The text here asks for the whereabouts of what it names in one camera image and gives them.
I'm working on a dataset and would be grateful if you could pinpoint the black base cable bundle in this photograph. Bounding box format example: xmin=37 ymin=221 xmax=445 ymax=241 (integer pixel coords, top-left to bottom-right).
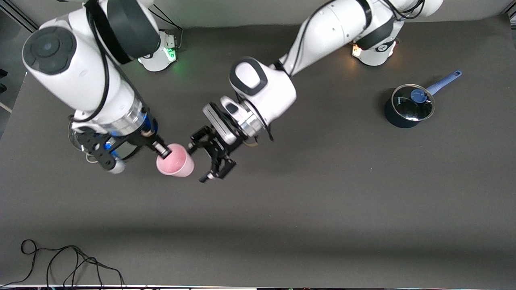
xmin=153 ymin=7 xmax=184 ymax=53

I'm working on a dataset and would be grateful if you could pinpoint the dark grey table mat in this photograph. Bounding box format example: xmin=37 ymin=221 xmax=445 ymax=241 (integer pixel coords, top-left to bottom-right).
xmin=0 ymin=15 xmax=516 ymax=289

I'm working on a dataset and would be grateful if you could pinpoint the dark blue saucepan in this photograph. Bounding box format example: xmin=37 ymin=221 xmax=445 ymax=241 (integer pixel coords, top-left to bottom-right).
xmin=384 ymin=70 xmax=462 ymax=128

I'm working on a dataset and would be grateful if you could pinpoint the pink plastic cup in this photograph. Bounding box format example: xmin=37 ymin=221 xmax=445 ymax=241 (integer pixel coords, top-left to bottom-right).
xmin=156 ymin=143 xmax=195 ymax=178

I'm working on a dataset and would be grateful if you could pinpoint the glass lid with blue knob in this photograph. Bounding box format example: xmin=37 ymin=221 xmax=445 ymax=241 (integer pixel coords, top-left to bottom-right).
xmin=391 ymin=84 xmax=435 ymax=122

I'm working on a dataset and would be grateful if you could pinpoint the loose thin black cable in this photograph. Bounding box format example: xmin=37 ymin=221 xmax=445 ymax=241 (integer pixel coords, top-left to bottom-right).
xmin=0 ymin=239 xmax=125 ymax=289

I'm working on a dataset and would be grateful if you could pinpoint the black metal frame rail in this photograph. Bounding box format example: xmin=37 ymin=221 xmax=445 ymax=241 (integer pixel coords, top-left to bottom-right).
xmin=0 ymin=7 xmax=39 ymax=33

